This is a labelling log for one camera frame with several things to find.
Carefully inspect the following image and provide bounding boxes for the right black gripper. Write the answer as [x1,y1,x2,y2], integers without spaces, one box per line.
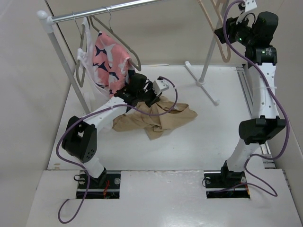
[214,11,257,47]

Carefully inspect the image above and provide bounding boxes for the beige t shirt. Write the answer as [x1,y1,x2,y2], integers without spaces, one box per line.
[112,96,197,140]

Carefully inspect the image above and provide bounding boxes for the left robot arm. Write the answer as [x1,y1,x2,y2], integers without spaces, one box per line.
[62,73,169,188]

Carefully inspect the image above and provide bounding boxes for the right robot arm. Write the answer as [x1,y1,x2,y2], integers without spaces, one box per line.
[210,11,286,187]

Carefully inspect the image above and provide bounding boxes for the grey hanger with pink shirt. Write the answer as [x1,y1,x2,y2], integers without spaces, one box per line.
[89,7,142,71]

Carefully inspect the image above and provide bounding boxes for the pink shark print shirt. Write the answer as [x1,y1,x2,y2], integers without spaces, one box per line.
[92,31,135,97]

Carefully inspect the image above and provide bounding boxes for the grey hanger with tank top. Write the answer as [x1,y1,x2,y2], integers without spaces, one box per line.
[75,17,90,88]

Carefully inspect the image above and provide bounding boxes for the white tank top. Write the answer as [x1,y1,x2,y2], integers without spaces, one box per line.
[84,31,109,111]

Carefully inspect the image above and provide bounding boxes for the white clothes rack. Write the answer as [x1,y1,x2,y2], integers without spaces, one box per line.
[36,0,231,113]

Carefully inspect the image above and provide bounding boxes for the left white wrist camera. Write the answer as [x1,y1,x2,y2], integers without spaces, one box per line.
[152,79,169,96]

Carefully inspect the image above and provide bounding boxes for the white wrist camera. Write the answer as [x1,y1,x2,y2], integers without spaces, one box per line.
[152,79,169,96]
[239,0,257,14]

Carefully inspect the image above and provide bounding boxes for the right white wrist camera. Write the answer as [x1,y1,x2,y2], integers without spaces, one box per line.
[239,0,257,14]

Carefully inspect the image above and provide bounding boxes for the aluminium rail on right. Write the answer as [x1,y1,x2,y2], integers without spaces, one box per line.
[236,64,272,157]

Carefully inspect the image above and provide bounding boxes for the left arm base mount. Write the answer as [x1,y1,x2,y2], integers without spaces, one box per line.
[73,171,121,199]

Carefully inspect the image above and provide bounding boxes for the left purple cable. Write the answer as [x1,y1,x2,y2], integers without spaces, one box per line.
[57,76,180,224]

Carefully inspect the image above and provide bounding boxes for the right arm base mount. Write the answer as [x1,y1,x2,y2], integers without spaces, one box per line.
[202,171,250,199]

